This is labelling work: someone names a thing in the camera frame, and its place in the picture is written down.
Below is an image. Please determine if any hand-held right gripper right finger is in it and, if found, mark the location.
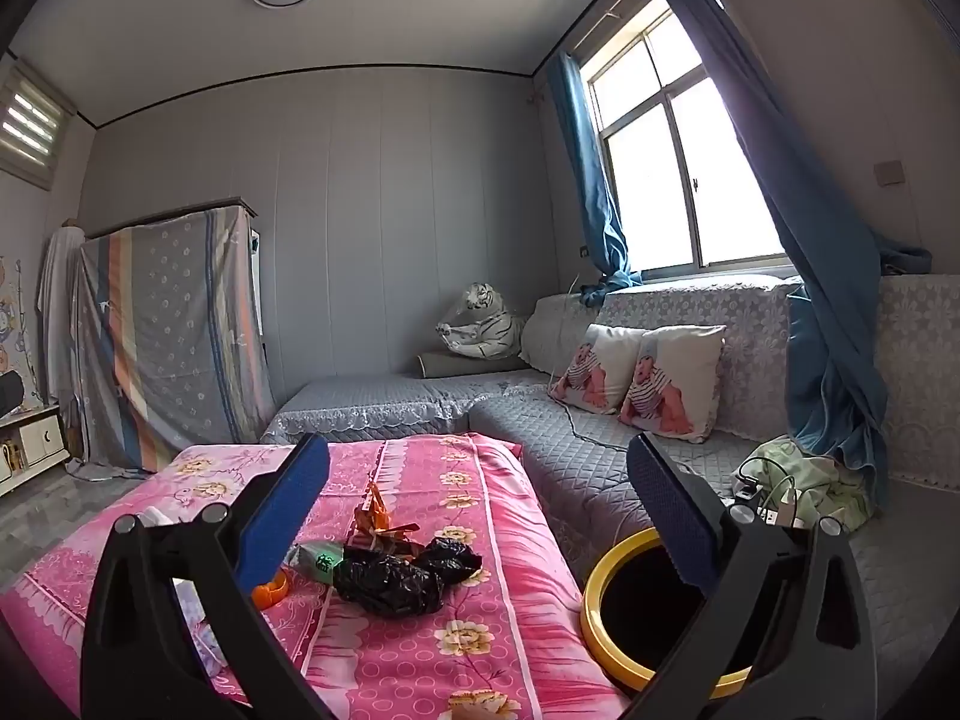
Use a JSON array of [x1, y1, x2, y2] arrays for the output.
[[621, 431, 877, 720]]

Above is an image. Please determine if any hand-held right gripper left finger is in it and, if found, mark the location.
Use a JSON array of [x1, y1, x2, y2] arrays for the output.
[[80, 433, 335, 720]]

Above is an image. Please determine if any green snack packet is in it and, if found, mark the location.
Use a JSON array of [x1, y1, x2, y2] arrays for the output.
[[281, 540, 350, 586]]

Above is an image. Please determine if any orange snack wrapper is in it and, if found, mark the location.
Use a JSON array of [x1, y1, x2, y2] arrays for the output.
[[352, 481, 421, 552]]

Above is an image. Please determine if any yellow rimmed black trash bin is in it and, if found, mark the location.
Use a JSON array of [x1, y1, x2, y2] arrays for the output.
[[581, 527, 755, 698]]

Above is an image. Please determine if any black plastic bag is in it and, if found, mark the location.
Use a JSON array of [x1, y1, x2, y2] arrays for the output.
[[332, 536, 485, 620]]

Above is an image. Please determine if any white foam fruit net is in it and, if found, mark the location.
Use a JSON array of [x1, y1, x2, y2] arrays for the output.
[[174, 577, 226, 680]]

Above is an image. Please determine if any small orange round object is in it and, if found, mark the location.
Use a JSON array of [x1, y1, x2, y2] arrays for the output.
[[251, 570, 292, 610]]

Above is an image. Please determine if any baby print pillow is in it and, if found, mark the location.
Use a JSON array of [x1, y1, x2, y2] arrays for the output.
[[547, 324, 647, 415], [619, 325, 727, 443]]

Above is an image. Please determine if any light green cloth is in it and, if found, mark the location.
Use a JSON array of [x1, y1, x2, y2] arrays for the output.
[[733, 435, 875, 533]]

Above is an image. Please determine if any striped cloth covered cabinet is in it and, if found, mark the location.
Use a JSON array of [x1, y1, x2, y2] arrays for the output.
[[71, 199, 278, 477]]

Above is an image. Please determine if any pink floral tablecloth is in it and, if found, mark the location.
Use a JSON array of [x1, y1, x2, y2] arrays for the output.
[[0, 431, 631, 720]]

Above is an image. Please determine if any grey flat cushion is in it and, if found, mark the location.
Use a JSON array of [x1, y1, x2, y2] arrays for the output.
[[418, 351, 530, 377]]

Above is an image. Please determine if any white appliance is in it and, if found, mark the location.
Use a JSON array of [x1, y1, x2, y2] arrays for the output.
[[250, 229, 265, 346]]

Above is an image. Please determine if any white low cabinet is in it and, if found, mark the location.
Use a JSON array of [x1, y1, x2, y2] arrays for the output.
[[0, 401, 72, 500]]

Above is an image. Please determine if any white plush tiger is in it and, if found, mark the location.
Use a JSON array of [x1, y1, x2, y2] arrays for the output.
[[436, 281, 526, 361]]

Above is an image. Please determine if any long blue curtain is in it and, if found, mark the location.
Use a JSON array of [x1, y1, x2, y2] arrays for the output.
[[643, 0, 935, 511]]

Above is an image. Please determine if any white hanging cloth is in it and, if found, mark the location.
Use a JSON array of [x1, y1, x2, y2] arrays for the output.
[[37, 221, 87, 421]]

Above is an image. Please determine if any short blue curtain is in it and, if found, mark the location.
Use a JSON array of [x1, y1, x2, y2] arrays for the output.
[[545, 51, 644, 308]]

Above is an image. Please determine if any sliding glass window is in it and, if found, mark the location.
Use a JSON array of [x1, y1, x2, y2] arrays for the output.
[[581, 0, 796, 275]]

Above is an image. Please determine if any black cable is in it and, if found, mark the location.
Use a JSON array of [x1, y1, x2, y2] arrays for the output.
[[739, 457, 800, 500]]

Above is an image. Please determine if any white cable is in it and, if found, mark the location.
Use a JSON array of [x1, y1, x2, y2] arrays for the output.
[[551, 274, 631, 455]]

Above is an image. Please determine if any cartoon wall sticker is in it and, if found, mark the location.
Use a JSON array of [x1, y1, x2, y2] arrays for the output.
[[0, 255, 42, 406]]

